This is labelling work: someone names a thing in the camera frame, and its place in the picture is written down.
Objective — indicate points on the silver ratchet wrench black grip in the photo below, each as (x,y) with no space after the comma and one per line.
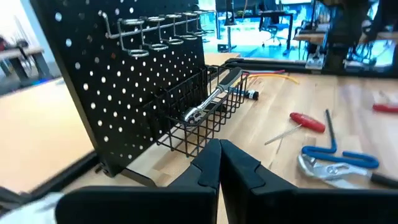
(230,79)

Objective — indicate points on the light wooden desk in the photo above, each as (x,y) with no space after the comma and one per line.
(311,37)

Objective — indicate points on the silver metal base bracket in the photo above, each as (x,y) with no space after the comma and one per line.
(315,62)

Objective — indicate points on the black office chair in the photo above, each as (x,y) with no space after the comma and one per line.
(273,28)

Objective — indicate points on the wooden desk black legs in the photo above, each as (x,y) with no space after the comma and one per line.
(18,53)

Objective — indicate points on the neighbouring wooden table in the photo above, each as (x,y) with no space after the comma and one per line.
(37,130)

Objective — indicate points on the blue tool with black cap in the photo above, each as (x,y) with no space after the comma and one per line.
(253,94)

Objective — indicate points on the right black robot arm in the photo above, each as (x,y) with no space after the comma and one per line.
(345,28)

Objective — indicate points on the black table rail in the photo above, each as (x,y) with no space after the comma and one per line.
(62,177)
(280,63)

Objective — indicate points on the black metal pegboard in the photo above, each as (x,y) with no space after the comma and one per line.
(84,37)

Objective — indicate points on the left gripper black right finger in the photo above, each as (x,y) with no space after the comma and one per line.
(280,208)

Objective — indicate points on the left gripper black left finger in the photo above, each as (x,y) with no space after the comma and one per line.
(186,205)

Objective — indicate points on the white cloth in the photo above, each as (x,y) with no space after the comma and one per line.
(28,211)

